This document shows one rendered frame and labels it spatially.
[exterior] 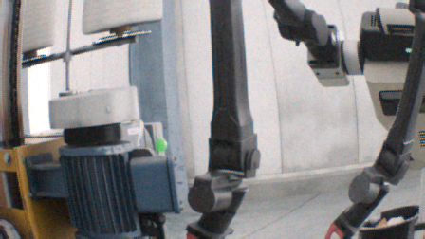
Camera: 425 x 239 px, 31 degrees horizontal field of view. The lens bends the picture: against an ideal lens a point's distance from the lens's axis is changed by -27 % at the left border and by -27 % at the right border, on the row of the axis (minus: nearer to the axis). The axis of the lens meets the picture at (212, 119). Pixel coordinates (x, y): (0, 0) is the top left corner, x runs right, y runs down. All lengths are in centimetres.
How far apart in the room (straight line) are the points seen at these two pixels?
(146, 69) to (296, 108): 166
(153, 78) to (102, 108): 906
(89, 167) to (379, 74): 85
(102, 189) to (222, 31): 40
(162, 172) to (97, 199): 13
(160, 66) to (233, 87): 875
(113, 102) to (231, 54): 32
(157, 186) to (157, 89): 901
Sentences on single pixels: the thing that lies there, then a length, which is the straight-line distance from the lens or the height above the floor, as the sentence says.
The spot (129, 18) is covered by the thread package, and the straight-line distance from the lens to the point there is 161.
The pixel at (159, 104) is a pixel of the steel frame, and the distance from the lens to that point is 1050.
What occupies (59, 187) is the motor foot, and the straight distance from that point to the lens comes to 155.
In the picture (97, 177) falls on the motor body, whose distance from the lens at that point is 149.
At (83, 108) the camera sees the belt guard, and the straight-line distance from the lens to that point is 146.
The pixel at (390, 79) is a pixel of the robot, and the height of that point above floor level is 139.
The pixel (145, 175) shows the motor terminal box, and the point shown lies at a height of 128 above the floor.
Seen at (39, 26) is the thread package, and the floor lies 158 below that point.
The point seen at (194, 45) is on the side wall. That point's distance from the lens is 1058.
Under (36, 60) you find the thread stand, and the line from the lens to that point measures 180.
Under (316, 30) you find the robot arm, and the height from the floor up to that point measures 150.
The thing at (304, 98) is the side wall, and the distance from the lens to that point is 1016.
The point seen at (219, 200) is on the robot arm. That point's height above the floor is 120.
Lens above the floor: 143
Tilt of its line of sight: 3 degrees down
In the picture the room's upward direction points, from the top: 5 degrees counter-clockwise
